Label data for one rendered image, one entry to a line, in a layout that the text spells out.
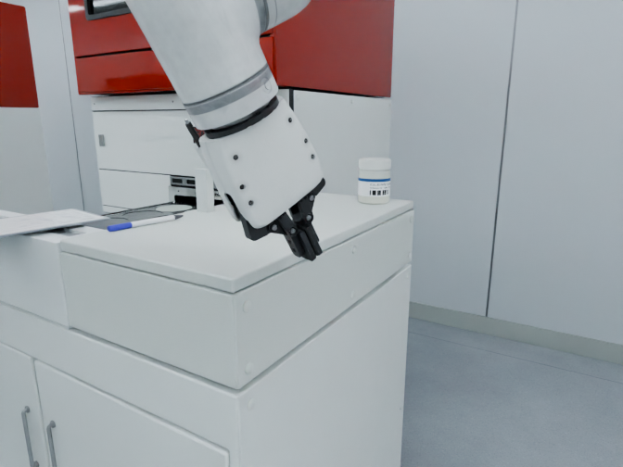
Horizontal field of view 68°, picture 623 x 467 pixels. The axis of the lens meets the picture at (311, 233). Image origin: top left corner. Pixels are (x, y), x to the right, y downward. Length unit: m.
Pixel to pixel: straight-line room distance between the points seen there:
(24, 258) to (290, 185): 0.56
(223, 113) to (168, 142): 1.11
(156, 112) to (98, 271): 0.89
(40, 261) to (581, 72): 2.25
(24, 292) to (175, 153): 0.72
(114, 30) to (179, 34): 1.21
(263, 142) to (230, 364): 0.28
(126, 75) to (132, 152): 0.25
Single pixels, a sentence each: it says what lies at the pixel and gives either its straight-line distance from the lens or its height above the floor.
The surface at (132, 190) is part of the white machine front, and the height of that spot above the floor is 0.91.
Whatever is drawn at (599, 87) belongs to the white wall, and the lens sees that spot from 2.49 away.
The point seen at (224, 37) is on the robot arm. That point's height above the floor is 1.20.
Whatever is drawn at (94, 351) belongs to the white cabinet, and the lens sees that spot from 0.80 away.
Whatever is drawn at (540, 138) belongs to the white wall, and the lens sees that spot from 2.50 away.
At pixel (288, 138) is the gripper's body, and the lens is 0.45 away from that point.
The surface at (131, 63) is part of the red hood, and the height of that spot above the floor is 1.31.
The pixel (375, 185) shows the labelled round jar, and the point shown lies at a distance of 0.99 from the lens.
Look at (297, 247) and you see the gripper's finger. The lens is 0.49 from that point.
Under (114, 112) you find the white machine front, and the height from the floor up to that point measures 1.17.
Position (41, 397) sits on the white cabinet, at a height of 0.65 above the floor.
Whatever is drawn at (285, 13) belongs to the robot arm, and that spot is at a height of 1.23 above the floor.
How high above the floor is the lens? 1.14
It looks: 14 degrees down
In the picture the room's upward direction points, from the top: straight up
